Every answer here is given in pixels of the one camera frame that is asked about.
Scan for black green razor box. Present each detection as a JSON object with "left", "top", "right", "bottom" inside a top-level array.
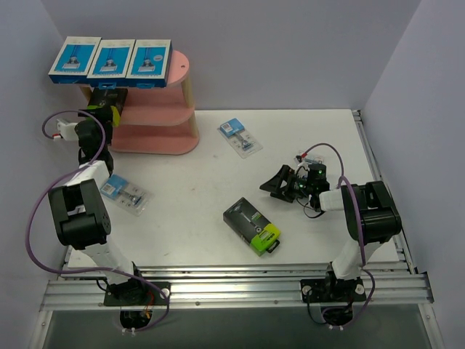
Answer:
[
  {"left": 87, "top": 87, "right": 128, "bottom": 127},
  {"left": 222, "top": 197, "right": 281, "bottom": 256}
]

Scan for blue Harry's razor box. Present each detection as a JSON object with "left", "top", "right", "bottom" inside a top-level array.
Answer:
[
  {"left": 49, "top": 36, "right": 101, "bottom": 84},
  {"left": 125, "top": 39, "right": 173, "bottom": 89},
  {"left": 86, "top": 39, "right": 135, "bottom": 89}
]

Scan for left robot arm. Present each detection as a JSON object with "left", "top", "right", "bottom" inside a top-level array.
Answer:
[{"left": 47, "top": 107, "right": 147, "bottom": 305}]

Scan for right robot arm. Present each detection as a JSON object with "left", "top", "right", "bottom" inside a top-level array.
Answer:
[{"left": 259, "top": 163, "right": 402, "bottom": 300}]

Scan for pink three-tier shelf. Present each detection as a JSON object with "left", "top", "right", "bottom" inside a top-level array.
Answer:
[{"left": 81, "top": 49, "right": 199, "bottom": 155}]

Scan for white Gillette razor pack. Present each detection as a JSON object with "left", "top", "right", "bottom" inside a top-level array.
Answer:
[{"left": 297, "top": 150, "right": 324, "bottom": 165}]

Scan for clear blister razor pack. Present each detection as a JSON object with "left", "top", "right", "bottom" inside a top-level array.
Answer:
[
  {"left": 100, "top": 174, "right": 153, "bottom": 217},
  {"left": 218, "top": 119, "right": 263, "bottom": 159}
]

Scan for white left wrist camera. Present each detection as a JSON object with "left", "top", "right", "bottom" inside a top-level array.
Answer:
[{"left": 52, "top": 119, "right": 78, "bottom": 142}]

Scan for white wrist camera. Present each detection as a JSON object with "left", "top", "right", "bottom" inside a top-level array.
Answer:
[
  {"left": 52, "top": 119, "right": 78, "bottom": 142},
  {"left": 294, "top": 153, "right": 308, "bottom": 169}
]

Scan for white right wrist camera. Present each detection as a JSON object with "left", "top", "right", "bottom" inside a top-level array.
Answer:
[{"left": 294, "top": 153, "right": 308, "bottom": 169}]

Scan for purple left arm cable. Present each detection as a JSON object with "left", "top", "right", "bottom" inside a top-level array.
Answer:
[{"left": 25, "top": 110, "right": 171, "bottom": 332}]

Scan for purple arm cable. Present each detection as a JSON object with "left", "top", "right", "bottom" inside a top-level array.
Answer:
[
  {"left": 25, "top": 110, "right": 171, "bottom": 332},
  {"left": 301, "top": 143, "right": 375, "bottom": 325}
]

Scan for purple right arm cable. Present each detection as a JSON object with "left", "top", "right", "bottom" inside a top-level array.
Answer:
[{"left": 301, "top": 143, "right": 375, "bottom": 325}]

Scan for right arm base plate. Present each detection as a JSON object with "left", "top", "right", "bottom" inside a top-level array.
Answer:
[{"left": 300, "top": 278, "right": 366, "bottom": 303}]

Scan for aluminium rail frame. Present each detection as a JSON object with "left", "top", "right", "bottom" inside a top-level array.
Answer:
[{"left": 28, "top": 108, "right": 446, "bottom": 349}]

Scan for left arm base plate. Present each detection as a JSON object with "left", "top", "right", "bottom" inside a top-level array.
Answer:
[{"left": 103, "top": 279, "right": 166, "bottom": 307}]

